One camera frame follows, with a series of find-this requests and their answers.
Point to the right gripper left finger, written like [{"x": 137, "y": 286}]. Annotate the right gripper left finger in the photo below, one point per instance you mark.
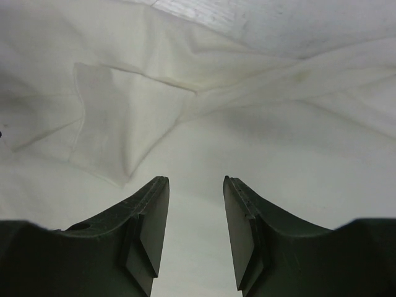
[{"x": 114, "y": 253}]

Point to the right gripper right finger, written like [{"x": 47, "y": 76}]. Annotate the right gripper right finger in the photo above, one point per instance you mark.
[{"x": 276, "y": 253}]

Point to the cream white t shirt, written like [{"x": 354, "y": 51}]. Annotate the cream white t shirt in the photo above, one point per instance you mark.
[{"x": 296, "y": 98}]

